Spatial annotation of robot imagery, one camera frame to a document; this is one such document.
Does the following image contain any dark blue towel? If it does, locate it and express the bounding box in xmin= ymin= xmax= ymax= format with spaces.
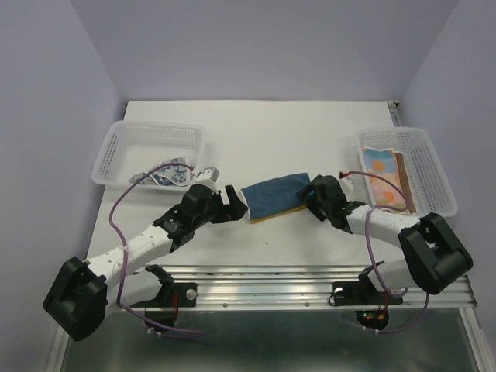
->
xmin=241 ymin=173 xmax=310 ymax=223

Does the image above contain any white blue print towel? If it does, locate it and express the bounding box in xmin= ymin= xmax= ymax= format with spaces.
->
xmin=129 ymin=157 xmax=193 ymax=188

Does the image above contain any orange pastel patterned towel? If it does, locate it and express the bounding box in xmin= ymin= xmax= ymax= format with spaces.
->
xmin=362 ymin=147 xmax=406 ymax=208

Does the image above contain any orange brown bear towel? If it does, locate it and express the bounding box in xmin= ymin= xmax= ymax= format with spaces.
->
xmin=393 ymin=151 xmax=416 ymax=214

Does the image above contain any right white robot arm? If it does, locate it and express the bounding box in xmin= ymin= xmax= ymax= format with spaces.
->
xmin=296 ymin=175 xmax=474 ymax=302

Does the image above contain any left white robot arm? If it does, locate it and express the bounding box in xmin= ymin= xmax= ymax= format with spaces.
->
xmin=43 ymin=184 xmax=248 ymax=341

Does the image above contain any left white plastic basket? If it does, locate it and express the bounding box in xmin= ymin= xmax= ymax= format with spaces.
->
xmin=91 ymin=121 xmax=206 ymax=192

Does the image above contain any white plastic basket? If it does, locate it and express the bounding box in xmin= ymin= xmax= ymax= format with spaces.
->
xmin=91 ymin=121 xmax=206 ymax=192
xmin=356 ymin=127 xmax=458 ymax=218

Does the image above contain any right white plastic basket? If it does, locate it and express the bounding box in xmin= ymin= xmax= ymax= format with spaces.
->
xmin=356 ymin=127 xmax=458 ymax=218

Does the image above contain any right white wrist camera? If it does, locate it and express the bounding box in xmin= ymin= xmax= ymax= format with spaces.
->
xmin=338 ymin=173 xmax=354 ymax=191

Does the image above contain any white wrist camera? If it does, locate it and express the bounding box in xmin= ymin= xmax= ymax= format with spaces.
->
xmin=338 ymin=173 xmax=354 ymax=191
xmin=195 ymin=167 xmax=219 ymax=193

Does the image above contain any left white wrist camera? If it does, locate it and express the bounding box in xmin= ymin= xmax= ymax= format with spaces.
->
xmin=195 ymin=167 xmax=219 ymax=193

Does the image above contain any aluminium mounting rail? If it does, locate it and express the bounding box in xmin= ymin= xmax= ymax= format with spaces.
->
xmin=121 ymin=265 xmax=477 ymax=312

